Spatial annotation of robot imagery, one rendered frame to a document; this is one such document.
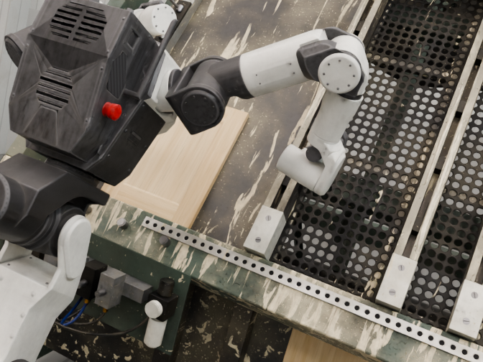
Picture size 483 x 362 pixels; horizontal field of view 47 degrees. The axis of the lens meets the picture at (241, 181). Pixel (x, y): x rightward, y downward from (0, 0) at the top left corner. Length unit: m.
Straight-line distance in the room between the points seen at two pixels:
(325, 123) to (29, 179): 0.58
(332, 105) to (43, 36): 0.58
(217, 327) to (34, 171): 0.90
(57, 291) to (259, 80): 0.60
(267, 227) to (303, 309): 0.23
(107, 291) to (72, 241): 0.36
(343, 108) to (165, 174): 0.73
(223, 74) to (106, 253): 0.71
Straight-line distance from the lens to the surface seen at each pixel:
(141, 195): 1.67
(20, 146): 1.90
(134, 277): 1.59
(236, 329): 1.73
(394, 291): 1.41
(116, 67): 1.11
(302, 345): 1.71
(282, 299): 1.44
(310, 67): 1.06
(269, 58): 1.10
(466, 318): 1.41
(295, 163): 1.20
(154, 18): 1.29
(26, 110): 1.18
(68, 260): 1.21
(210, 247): 1.50
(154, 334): 1.54
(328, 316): 1.42
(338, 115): 1.12
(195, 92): 1.10
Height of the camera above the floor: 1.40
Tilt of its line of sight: 12 degrees down
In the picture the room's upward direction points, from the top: 15 degrees clockwise
